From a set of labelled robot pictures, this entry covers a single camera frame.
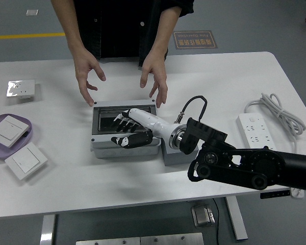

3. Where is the white power strip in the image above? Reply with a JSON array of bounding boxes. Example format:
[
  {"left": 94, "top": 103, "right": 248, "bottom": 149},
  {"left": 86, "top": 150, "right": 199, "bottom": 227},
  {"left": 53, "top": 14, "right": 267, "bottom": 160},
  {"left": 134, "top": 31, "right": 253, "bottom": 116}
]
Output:
[{"left": 236, "top": 113, "right": 277, "bottom": 151}]

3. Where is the grey metal base plate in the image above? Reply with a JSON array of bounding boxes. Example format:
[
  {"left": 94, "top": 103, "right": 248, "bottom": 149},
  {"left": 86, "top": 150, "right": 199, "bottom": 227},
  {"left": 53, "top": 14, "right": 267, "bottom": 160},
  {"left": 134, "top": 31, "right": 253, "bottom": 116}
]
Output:
[
  {"left": 140, "top": 232, "right": 205, "bottom": 245},
  {"left": 75, "top": 237, "right": 141, "bottom": 245}
]

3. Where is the yellow floor tape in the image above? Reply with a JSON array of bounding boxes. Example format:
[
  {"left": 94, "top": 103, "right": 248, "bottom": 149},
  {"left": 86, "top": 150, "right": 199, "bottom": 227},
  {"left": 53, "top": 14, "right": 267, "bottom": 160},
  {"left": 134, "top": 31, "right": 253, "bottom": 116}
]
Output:
[{"left": 0, "top": 32, "right": 66, "bottom": 41}]

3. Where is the thin black cable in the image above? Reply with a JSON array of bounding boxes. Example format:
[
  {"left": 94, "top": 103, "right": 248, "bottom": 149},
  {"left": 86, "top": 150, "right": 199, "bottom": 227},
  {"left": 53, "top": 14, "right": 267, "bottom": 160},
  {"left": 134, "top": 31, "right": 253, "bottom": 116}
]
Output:
[{"left": 213, "top": 198, "right": 221, "bottom": 245}]

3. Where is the person's right hand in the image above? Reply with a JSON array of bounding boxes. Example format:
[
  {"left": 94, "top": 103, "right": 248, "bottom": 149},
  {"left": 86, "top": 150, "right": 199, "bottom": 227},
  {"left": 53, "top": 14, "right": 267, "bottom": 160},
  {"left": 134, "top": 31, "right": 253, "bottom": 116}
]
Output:
[{"left": 73, "top": 50, "right": 107, "bottom": 107}]

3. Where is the silver metal floor box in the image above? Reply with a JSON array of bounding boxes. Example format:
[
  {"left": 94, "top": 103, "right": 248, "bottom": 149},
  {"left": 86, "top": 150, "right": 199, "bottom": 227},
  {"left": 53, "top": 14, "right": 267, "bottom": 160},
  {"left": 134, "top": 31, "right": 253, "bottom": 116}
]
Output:
[{"left": 191, "top": 204, "right": 216, "bottom": 228}]

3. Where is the white power cord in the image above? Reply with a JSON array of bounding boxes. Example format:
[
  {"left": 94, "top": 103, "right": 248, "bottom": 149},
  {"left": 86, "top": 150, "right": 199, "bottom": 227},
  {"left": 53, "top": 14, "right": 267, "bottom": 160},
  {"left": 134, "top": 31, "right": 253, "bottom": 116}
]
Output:
[{"left": 244, "top": 92, "right": 306, "bottom": 198}]

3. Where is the white wall socket in wrap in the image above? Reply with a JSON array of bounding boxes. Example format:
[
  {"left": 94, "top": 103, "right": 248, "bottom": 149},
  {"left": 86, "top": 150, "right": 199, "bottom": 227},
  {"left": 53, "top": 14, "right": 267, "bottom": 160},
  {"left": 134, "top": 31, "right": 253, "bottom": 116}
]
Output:
[{"left": 6, "top": 80, "right": 36, "bottom": 100}]

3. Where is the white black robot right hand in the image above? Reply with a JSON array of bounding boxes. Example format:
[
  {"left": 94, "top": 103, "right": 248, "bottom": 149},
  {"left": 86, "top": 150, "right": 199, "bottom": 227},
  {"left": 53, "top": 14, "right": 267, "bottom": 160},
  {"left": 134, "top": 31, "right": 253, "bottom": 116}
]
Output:
[{"left": 111, "top": 108, "right": 178, "bottom": 150}]

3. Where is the white wall switch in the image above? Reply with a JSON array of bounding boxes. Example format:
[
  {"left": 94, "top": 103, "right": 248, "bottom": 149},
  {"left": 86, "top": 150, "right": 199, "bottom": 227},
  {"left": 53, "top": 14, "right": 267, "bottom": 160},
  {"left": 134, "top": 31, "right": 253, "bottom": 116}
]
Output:
[
  {"left": 4, "top": 142, "right": 48, "bottom": 181},
  {"left": 0, "top": 115, "right": 32, "bottom": 148}
]

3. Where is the brown floor sign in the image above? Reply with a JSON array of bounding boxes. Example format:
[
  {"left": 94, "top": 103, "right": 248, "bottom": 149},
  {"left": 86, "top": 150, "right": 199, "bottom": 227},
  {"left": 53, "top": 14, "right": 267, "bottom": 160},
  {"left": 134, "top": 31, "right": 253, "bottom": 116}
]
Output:
[{"left": 173, "top": 30, "right": 218, "bottom": 50}]

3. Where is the grey cube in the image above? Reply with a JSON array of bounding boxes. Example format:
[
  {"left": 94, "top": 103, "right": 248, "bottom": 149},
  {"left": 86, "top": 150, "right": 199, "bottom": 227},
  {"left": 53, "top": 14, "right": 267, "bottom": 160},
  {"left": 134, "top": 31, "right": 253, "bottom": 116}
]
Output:
[{"left": 162, "top": 139, "right": 202, "bottom": 166}]

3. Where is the person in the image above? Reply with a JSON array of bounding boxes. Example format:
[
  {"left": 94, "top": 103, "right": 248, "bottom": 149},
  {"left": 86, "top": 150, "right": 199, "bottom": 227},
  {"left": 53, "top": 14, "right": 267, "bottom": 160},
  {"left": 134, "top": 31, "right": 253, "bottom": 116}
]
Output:
[{"left": 72, "top": 0, "right": 196, "bottom": 68}]

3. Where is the black table control panel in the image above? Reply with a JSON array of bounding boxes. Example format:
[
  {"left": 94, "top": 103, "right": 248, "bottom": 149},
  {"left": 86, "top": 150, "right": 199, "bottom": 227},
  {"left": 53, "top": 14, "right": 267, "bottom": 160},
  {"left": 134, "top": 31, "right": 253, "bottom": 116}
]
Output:
[{"left": 260, "top": 190, "right": 291, "bottom": 200}]

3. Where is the person's left hand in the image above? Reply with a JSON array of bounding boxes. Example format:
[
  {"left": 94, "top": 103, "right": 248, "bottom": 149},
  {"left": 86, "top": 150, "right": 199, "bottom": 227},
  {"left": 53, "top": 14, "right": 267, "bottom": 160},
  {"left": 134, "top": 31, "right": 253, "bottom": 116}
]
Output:
[{"left": 139, "top": 52, "right": 168, "bottom": 109}]

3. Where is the white table leg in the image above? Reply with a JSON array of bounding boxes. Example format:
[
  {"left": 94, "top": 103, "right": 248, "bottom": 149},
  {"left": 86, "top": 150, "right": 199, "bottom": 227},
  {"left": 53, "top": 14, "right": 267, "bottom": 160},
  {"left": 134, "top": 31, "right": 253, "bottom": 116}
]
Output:
[
  {"left": 224, "top": 196, "right": 249, "bottom": 240},
  {"left": 39, "top": 214, "right": 57, "bottom": 245}
]

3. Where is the grey box with clear lid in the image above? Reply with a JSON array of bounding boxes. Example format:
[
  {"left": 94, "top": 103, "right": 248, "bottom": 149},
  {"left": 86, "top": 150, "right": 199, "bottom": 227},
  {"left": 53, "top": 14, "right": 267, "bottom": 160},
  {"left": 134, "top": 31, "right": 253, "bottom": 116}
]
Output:
[{"left": 90, "top": 100, "right": 162, "bottom": 159}]

